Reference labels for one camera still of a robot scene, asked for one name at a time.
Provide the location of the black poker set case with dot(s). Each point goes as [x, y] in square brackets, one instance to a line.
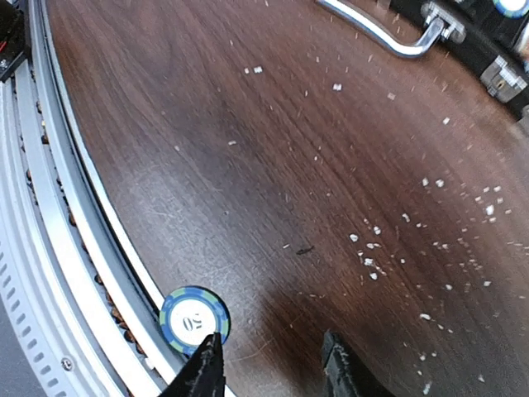
[491, 46]

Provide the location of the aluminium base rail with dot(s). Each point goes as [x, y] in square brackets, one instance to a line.
[84, 308]

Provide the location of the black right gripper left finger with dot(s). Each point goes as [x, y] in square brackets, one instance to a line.
[203, 373]

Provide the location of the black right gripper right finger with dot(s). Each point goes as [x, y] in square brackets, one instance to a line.
[345, 373]

